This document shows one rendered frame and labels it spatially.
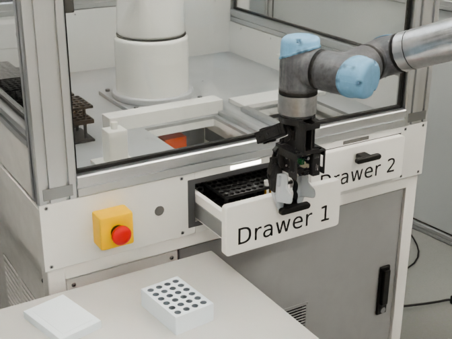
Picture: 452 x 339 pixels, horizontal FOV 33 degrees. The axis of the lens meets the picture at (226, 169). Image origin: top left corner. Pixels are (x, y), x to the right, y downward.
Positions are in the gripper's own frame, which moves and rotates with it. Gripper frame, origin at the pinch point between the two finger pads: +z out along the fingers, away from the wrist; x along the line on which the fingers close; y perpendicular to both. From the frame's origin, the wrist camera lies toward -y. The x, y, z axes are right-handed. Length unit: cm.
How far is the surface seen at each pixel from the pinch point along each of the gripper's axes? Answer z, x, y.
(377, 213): 19.4, 41.9, -17.5
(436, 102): 30, 153, -105
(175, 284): 10.7, -26.5, 0.6
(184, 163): -6.4, -15.1, -16.4
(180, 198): 1.3, -16.4, -16.1
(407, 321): 90, 95, -53
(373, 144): -1.8, 35.7, -14.3
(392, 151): 1.2, 42.1, -14.3
